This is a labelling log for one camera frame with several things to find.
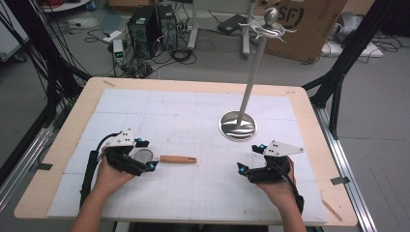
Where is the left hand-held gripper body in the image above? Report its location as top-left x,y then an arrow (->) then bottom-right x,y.
102,129 -> 151,177

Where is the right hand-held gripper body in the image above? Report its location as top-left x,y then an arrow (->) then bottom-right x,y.
245,139 -> 305,185

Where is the metal strainer with wooden handle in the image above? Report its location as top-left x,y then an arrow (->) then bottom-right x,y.
132,148 -> 198,165

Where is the person's left hand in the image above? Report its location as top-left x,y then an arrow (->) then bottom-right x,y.
93,155 -> 136,195

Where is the person's right hand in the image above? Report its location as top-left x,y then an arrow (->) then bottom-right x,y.
256,156 -> 296,209

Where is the silver metal hook stand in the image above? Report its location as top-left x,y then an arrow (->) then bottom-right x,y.
218,7 -> 298,143

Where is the white grid mat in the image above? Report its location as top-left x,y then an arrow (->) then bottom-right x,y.
46,88 -> 329,225

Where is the grey tape piece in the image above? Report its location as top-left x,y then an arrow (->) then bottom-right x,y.
330,176 -> 351,187

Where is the white box with green light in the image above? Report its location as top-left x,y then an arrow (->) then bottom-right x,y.
112,39 -> 126,66

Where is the white power strip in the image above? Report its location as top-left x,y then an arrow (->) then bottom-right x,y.
102,30 -> 124,44

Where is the white stand leg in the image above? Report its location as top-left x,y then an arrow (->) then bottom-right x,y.
187,0 -> 200,50
241,0 -> 257,60

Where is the large black computer tower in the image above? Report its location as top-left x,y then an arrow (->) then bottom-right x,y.
127,4 -> 162,61

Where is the slim black computer tower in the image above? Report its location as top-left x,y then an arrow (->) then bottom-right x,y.
157,3 -> 179,51

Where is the brown cardboard box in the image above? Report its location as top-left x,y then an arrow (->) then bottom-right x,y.
263,0 -> 348,64

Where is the flat white board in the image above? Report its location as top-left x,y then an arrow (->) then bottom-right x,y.
321,40 -> 385,59

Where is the flat black device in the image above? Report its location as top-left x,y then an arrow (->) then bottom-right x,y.
217,14 -> 249,36

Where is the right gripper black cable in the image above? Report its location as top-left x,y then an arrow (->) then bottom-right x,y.
272,159 -> 306,215

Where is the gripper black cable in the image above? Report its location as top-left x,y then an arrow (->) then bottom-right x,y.
272,159 -> 306,215
78,131 -> 123,209

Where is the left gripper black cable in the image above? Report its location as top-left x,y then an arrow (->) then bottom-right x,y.
78,131 -> 123,209

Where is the aluminium rail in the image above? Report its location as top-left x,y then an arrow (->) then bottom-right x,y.
0,124 -> 56,212
312,105 -> 379,232

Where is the coiled black cable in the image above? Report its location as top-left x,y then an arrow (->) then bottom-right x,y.
169,47 -> 198,66

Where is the black metal frame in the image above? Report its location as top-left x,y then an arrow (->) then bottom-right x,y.
0,0 -> 93,130
302,0 -> 400,140

